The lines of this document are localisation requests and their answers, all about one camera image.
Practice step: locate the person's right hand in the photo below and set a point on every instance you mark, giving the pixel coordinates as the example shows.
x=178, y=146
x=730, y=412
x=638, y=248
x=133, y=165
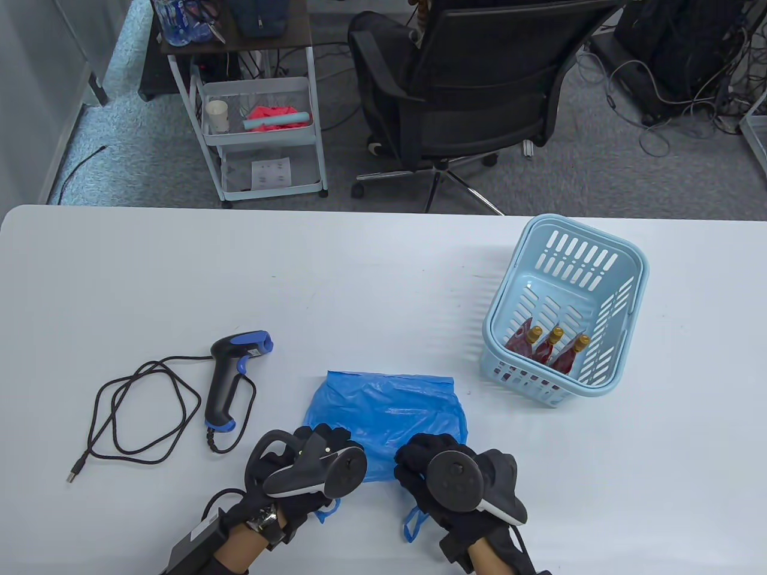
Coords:
x=413, y=461

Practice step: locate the person's left hand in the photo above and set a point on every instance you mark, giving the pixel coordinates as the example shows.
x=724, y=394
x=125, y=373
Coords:
x=296, y=509

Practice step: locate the grey hand controller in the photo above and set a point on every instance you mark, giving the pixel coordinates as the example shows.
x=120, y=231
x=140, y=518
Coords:
x=335, y=473
x=455, y=479

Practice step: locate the blue plastic bag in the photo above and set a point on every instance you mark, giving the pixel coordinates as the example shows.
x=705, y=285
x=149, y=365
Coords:
x=389, y=407

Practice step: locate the black and blue barcode scanner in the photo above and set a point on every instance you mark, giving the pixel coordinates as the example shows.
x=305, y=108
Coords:
x=225, y=383

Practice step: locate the red ketchup package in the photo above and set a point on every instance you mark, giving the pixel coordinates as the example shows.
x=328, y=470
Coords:
x=518, y=342
x=544, y=350
x=566, y=359

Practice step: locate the person's right forearm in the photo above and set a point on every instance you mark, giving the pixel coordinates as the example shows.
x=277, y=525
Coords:
x=488, y=560

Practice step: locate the black left forearm box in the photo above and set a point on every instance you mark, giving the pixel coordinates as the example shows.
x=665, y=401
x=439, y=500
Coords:
x=192, y=545

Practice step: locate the person's left forearm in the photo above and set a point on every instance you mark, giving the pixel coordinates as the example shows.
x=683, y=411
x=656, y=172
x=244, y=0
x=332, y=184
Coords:
x=239, y=554

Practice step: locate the light blue plastic basket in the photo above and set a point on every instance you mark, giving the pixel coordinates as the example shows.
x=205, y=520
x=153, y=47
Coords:
x=527, y=281

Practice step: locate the white paper sheet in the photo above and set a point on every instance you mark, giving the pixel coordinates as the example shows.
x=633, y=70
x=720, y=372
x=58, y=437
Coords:
x=271, y=172

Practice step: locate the white rolling cart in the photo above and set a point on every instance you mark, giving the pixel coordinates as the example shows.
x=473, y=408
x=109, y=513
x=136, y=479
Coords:
x=257, y=139

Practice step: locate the teal cylinder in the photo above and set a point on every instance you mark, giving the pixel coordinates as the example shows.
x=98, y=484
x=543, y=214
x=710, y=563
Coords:
x=281, y=121

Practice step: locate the red cloth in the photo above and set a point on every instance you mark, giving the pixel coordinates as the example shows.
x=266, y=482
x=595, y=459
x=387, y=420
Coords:
x=269, y=112

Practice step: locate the black office chair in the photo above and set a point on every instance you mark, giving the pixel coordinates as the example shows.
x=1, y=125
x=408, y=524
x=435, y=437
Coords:
x=479, y=72

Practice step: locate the white paper cup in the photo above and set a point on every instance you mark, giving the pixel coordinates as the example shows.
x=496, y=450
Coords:
x=218, y=117

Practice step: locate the black floor case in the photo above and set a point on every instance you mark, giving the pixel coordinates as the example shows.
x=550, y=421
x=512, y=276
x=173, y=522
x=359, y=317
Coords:
x=157, y=78

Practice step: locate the dark blue pouch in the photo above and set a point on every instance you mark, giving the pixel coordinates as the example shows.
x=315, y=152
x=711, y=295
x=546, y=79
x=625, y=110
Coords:
x=260, y=18

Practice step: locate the white metal rack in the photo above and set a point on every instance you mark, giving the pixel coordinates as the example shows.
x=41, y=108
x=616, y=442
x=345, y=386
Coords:
x=756, y=135

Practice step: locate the black computer equipment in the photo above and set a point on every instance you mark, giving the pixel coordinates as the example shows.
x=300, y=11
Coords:
x=671, y=48

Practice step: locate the pack of water bottles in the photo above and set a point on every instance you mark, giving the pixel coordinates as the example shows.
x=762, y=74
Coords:
x=174, y=24

